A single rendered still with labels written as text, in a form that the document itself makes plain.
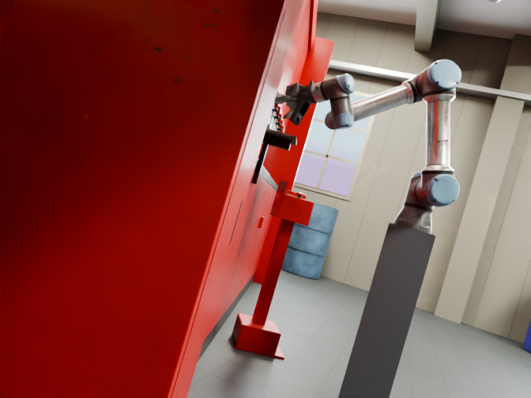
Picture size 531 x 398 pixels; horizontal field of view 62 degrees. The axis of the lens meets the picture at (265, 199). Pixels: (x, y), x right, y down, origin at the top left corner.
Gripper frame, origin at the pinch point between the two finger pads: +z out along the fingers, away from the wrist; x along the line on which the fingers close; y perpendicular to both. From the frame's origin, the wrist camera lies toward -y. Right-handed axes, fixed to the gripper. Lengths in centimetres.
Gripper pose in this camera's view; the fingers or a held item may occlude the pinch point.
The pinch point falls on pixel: (272, 110)
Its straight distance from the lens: 185.4
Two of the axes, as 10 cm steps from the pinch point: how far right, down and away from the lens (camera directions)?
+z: -8.1, 1.3, 5.8
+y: 1.0, -9.3, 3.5
